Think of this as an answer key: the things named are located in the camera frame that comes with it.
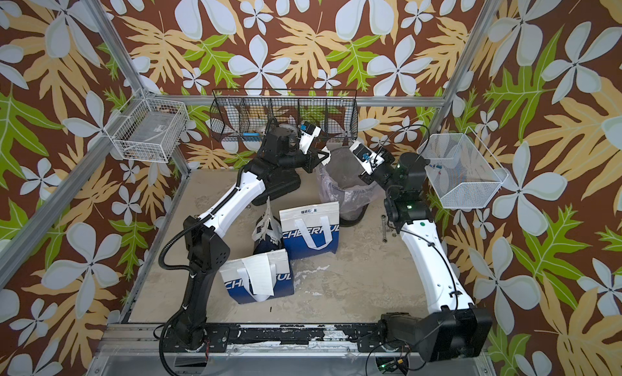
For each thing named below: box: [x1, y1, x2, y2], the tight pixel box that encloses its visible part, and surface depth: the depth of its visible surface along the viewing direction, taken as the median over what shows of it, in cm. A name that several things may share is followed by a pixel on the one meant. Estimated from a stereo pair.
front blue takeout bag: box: [218, 248, 294, 305], surface depth 69 cm
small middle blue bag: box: [252, 214, 285, 255], surface depth 83 cm
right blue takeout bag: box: [278, 200, 340, 261], surface depth 80 cm
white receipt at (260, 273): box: [241, 253, 275, 296], surface depth 68 cm
